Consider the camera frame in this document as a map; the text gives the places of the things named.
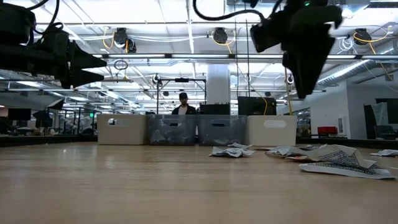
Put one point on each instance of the dark glass doorway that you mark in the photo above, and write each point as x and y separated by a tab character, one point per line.
370	124

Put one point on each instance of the translucent light grey bin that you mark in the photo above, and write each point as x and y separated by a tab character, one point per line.
122	133

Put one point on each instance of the white structural column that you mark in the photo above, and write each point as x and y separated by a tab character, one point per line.
218	84

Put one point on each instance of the person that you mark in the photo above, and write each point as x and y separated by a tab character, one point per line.
183	109

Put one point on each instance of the black monitor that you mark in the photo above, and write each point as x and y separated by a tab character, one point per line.
19	114

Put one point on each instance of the black softbox lamp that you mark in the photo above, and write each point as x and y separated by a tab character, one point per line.
57	104

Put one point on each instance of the long ceiling light strip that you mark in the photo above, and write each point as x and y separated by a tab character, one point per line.
140	56

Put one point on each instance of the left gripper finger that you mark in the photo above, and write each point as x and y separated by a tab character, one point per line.
81	78
82	59

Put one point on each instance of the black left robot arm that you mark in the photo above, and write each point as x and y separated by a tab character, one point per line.
15	56

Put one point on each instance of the white wall box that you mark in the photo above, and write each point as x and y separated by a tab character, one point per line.
340	124

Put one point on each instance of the black equipment box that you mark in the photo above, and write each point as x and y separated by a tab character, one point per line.
255	106

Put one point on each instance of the white plastic bin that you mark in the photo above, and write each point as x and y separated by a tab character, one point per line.
272	137

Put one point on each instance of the red seat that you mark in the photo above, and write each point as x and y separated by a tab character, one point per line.
327	130

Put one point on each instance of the white packet red print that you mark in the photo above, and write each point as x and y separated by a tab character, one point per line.
297	158

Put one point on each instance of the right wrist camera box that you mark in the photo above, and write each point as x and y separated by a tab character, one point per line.
267	32

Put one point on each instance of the black gantry frame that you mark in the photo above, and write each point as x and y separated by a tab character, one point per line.
182	80

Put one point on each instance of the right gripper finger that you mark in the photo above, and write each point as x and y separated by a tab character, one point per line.
311	56
288	62

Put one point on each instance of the dark grey plastic bin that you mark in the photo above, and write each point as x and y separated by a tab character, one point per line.
171	133
222	132

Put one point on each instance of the dark equipment silhouette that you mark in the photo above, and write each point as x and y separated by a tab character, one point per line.
43	119

